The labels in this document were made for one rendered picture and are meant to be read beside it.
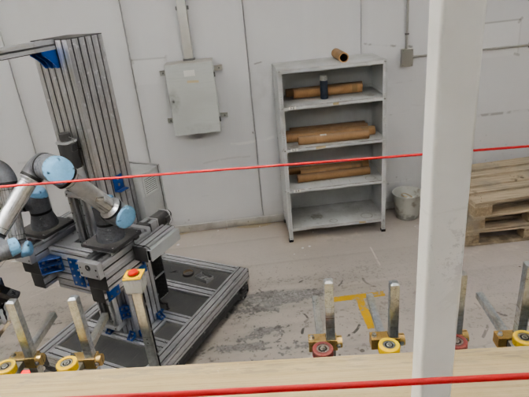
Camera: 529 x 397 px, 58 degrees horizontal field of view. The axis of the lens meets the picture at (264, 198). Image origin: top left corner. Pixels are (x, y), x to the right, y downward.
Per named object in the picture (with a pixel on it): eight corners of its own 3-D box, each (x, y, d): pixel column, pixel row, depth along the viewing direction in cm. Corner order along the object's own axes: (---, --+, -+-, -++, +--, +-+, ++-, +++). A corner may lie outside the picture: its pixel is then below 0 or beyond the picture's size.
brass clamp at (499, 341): (491, 339, 198) (493, 329, 196) (525, 337, 197) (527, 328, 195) (497, 350, 192) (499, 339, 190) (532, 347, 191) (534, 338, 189)
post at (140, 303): (153, 373, 208) (132, 286, 189) (164, 372, 207) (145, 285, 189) (151, 381, 203) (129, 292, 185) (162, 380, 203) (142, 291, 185)
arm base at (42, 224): (46, 217, 285) (42, 202, 281) (64, 220, 279) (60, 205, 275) (25, 229, 273) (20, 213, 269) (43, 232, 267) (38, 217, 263)
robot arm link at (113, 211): (125, 207, 251) (42, 146, 211) (142, 213, 242) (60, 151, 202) (112, 227, 247) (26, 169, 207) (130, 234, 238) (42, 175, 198)
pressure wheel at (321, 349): (338, 369, 187) (337, 346, 182) (324, 381, 182) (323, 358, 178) (323, 359, 193) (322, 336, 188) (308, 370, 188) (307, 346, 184)
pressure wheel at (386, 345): (401, 374, 182) (401, 350, 177) (379, 374, 183) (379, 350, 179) (397, 359, 189) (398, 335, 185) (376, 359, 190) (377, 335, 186)
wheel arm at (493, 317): (475, 298, 222) (475, 291, 221) (482, 298, 222) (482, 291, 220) (518, 367, 183) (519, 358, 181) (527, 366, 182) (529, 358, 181)
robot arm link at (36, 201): (49, 212, 268) (42, 190, 262) (24, 216, 266) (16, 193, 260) (53, 203, 278) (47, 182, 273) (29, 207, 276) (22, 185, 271)
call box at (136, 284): (131, 286, 191) (127, 268, 188) (148, 284, 190) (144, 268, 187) (126, 296, 184) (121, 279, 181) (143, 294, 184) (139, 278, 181)
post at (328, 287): (327, 372, 205) (323, 276, 185) (335, 372, 205) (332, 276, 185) (328, 378, 202) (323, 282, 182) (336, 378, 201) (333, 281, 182)
